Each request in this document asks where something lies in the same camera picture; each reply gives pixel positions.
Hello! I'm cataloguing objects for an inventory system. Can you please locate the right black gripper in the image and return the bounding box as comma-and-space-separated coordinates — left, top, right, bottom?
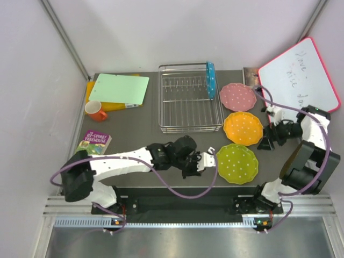
257, 117, 304, 151

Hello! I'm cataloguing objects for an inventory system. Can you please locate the green polka dot plate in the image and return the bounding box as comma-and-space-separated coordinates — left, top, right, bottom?
217, 144, 259, 185

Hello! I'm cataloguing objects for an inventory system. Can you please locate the blue polka dot plate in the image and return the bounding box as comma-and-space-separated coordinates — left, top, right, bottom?
206, 62, 216, 99

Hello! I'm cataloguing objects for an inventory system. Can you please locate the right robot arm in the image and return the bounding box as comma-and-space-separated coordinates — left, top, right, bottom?
250, 105, 341, 213

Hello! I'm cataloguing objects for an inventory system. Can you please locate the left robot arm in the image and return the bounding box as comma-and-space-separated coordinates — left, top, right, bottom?
61, 135, 208, 213

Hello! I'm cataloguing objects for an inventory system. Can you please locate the orange polka dot plate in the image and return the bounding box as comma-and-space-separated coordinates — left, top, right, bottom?
223, 112, 263, 147

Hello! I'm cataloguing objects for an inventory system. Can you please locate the pink polka dot plate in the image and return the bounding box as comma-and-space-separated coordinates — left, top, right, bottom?
220, 83, 257, 112

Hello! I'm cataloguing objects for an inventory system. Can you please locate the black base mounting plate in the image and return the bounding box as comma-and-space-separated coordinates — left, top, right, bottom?
108, 185, 283, 221

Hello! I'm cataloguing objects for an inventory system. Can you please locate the pink framed whiteboard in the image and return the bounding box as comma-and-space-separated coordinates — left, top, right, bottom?
258, 37, 341, 112

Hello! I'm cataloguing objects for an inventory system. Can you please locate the treehouse paperback book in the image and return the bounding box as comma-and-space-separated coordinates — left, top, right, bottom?
76, 130, 112, 155

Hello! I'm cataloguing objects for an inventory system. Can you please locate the yellow cutting board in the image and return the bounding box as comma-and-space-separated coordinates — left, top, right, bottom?
85, 79, 143, 112

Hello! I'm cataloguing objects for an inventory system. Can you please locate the light green cutting board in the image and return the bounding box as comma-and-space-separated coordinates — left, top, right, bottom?
89, 74, 149, 105

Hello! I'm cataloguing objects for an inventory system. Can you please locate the orange mug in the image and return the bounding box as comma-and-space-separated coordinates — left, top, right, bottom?
84, 101, 108, 122

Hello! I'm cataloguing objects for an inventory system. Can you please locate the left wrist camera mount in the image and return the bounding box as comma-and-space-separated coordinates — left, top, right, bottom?
197, 147, 216, 172

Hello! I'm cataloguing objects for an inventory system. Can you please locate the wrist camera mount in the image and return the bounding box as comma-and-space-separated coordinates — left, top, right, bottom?
265, 106, 284, 126
197, 147, 216, 172

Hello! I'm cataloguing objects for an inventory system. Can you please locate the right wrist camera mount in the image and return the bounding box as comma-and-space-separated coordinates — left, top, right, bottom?
265, 106, 284, 126

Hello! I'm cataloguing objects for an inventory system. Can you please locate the metal wire dish rack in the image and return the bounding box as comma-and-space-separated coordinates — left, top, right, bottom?
157, 62, 224, 134

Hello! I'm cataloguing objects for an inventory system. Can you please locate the white slotted cable duct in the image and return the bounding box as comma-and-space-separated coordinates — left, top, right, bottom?
53, 217, 272, 228

